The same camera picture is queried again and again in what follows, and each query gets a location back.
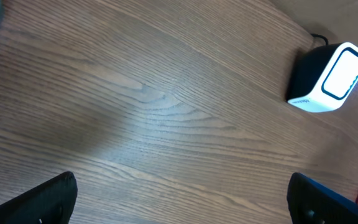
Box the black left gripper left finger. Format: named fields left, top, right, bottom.
left=0, top=171, right=78, bottom=224

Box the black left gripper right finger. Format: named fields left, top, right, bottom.
left=287, top=172, right=358, bottom=224

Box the white barcode scanner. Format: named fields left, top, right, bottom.
left=286, top=42, right=358, bottom=113

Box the brown cardboard backdrop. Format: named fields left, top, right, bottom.
left=268, top=0, right=358, bottom=88

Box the black scanner cable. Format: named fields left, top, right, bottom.
left=310, top=32, right=329, bottom=46

